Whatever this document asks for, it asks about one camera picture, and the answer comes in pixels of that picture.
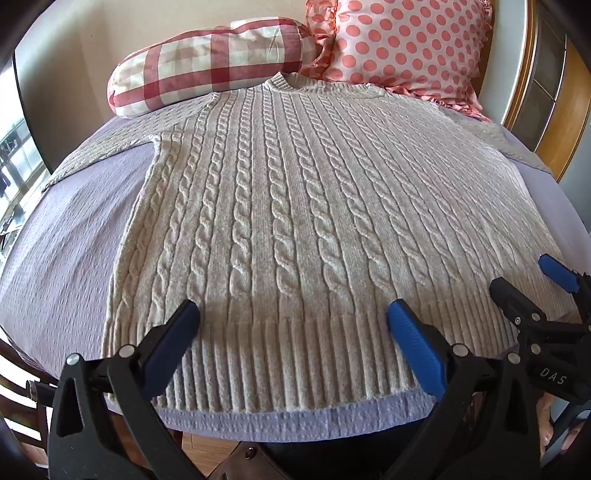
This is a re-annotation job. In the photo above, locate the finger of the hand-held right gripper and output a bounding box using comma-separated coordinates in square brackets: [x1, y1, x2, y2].
[489, 276, 549, 329]
[538, 253, 591, 302]

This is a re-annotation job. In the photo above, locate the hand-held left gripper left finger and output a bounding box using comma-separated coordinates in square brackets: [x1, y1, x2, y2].
[46, 299, 205, 480]

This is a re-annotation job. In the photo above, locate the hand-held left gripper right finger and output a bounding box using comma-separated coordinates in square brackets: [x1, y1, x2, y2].
[382, 298, 543, 480]

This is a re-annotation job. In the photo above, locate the cream cable knit sweater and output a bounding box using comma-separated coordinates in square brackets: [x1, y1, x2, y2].
[41, 71, 573, 414]

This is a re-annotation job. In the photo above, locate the person's right hand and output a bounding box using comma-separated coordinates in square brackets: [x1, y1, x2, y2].
[539, 394, 557, 448]

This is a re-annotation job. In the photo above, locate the lavender bed sheet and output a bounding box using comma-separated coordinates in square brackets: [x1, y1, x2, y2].
[0, 113, 591, 441]

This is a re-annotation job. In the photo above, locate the dark wooden chair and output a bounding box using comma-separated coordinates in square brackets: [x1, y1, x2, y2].
[0, 323, 63, 480]

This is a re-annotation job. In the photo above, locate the window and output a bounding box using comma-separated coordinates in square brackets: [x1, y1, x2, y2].
[0, 60, 49, 245]

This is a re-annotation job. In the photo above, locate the red white plaid pillow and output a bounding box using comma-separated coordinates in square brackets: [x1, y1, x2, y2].
[107, 17, 321, 120]

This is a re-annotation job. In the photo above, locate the pink polka dot pillow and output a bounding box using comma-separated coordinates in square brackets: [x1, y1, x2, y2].
[300, 0, 495, 123]

